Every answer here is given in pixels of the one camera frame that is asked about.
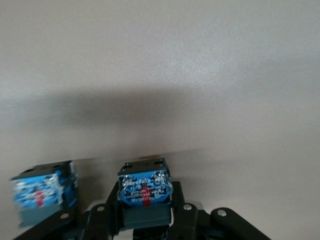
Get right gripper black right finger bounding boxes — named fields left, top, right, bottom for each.
left=169, top=180, right=272, bottom=240

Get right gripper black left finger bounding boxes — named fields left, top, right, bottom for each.
left=14, top=181, right=123, bottom=240

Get blue black button contact block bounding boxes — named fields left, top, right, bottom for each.
left=9, top=160, right=80, bottom=229
left=117, top=157, right=174, bottom=231

